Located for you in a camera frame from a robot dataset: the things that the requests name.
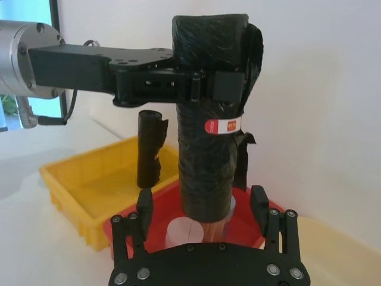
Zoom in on large black plastic bag roll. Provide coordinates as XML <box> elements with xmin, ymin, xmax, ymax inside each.
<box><xmin>171</xmin><ymin>13</ymin><xmax>264</xmax><ymax>223</ymax></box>

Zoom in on red plastic bin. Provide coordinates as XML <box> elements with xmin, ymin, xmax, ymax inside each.
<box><xmin>102</xmin><ymin>186</ymin><xmax>286</xmax><ymax>260</ymax></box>

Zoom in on white and red paper band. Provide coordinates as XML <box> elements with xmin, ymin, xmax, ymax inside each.
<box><xmin>204</xmin><ymin>116</ymin><xmax>244</xmax><ymax>134</ymax></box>

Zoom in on thin black cable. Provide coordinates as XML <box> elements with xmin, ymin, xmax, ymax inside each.
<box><xmin>38</xmin><ymin>88</ymin><xmax>79</xmax><ymax>126</ymax></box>

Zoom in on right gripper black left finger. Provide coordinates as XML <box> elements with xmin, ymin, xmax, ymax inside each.
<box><xmin>110</xmin><ymin>188</ymin><xmax>154</xmax><ymax>260</ymax></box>

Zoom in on white cylinder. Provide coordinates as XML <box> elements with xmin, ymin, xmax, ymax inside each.
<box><xmin>165</xmin><ymin>218</ymin><xmax>205</xmax><ymax>248</ymax></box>

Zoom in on window with dark frame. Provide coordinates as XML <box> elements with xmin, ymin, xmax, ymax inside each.
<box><xmin>0</xmin><ymin>0</ymin><xmax>65</xmax><ymax>132</ymax></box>

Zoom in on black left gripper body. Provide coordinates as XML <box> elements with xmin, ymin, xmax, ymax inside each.
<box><xmin>28</xmin><ymin>43</ymin><xmax>192</xmax><ymax>107</ymax></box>

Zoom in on clear tube of wooden sticks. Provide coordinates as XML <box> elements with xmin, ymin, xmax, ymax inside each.
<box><xmin>202</xmin><ymin>195</ymin><xmax>238</xmax><ymax>244</ymax></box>

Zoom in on yellow plastic bin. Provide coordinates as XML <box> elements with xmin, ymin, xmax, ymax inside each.
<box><xmin>39</xmin><ymin>136</ymin><xmax>183</xmax><ymax>248</ymax></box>

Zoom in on small black plastic bag roll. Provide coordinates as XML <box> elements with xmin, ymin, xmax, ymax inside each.
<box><xmin>136</xmin><ymin>110</ymin><xmax>169</xmax><ymax>189</ymax></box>

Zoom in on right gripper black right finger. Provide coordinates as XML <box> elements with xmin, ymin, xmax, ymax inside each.
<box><xmin>249</xmin><ymin>184</ymin><xmax>300</xmax><ymax>254</ymax></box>

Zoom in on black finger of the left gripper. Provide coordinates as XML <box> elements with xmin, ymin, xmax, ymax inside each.
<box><xmin>152</xmin><ymin>55</ymin><xmax>176</xmax><ymax>72</ymax></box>
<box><xmin>186</xmin><ymin>70</ymin><xmax>243</xmax><ymax>102</ymax></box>

